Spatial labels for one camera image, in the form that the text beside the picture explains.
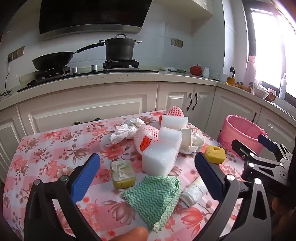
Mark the yellow and white dish sponge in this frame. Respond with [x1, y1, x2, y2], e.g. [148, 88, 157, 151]
[110, 160, 136, 189]

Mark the thin white foam block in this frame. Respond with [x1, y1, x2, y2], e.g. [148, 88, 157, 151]
[161, 114, 189, 129]

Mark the dark stock pot with lid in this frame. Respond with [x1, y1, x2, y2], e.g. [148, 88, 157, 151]
[99, 34, 142, 62]

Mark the kitchen window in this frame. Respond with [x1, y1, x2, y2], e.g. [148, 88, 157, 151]
[245, 0, 296, 93]

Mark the person's right hand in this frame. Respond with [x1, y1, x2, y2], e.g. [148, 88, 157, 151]
[272, 198, 286, 217]

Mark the person's left hand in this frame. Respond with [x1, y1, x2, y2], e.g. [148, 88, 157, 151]
[103, 226, 148, 241]

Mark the yellow square sponge with hole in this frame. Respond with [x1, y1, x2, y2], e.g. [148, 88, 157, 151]
[205, 146, 226, 165]

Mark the white squeeze tube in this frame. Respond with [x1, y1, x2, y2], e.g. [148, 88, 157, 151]
[180, 178, 207, 208]

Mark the black range hood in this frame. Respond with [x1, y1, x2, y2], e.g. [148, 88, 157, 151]
[39, 0, 153, 42]

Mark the red lidded pot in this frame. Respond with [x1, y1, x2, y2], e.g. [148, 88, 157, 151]
[190, 64, 203, 76]

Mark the white printed paper wrapper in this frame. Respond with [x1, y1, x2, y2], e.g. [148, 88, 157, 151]
[179, 128, 197, 149]

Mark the medium white foam block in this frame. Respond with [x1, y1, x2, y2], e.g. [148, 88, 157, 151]
[158, 126, 184, 151]

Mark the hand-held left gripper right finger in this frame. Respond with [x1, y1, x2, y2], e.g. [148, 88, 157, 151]
[194, 152, 272, 241]

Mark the white cabinet door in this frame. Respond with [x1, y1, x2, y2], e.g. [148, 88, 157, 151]
[157, 83, 195, 113]
[254, 107, 296, 145]
[209, 89, 263, 139]
[0, 105, 26, 183]
[193, 85, 216, 137]

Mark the white wall cabinet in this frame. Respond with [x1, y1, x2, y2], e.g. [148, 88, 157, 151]
[148, 0, 214, 16]

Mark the large pink foam fruit net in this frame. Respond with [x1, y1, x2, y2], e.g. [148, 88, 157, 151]
[134, 124, 161, 155]

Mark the black power cable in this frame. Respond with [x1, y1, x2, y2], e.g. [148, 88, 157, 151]
[0, 59, 13, 98]

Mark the black wok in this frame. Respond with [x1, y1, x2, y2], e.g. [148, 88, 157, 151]
[32, 43, 105, 71]

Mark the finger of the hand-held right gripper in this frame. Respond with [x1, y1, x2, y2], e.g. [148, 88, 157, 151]
[231, 139, 284, 181]
[258, 134, 292, 161]

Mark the white plastic bag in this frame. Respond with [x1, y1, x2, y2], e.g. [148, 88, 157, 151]
[109, 117, 152, 144]

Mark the black gas stove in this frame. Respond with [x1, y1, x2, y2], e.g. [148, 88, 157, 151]
[17, 59, 160, 93]

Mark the white pump bottle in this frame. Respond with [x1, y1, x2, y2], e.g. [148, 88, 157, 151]
[279, 73, 287, 100]

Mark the yellow cloth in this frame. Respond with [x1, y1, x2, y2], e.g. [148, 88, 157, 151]
[235, 82, 251, 91]

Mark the white tissue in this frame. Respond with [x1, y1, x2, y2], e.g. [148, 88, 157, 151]
[180, 130, 206, 154]

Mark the pink water bottle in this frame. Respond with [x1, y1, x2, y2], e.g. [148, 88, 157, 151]
[245, 55, 257, 85]

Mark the glass oil bottle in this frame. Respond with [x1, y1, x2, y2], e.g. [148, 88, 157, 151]
[227, 66, 236, 86]

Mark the large white foam block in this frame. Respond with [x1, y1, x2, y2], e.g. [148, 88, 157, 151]
[142, 139, 179, 176]

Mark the small pink foam fruit net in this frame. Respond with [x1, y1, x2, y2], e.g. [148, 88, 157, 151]
[162, 106, 185, 117]

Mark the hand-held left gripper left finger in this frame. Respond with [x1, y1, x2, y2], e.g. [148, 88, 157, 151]
[24, 152, 104, 241]

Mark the brown wicker basket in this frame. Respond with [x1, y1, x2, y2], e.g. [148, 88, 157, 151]
[264, 89, 277, 102]

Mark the green wavy striped cloth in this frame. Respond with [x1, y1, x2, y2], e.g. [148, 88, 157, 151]
[121, 175, 182, 232]

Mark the pink floral tablecloth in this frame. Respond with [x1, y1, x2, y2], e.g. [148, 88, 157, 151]
[2, 109, 245, 241]

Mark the pink bin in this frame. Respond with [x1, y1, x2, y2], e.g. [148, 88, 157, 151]
[217, 114, 269, 160]

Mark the wide white cabinet front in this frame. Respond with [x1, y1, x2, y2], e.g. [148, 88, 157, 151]
[17, 83, 159, 137]

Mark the white bowl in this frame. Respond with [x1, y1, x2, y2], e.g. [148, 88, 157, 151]
[252, 82, 270, 99]

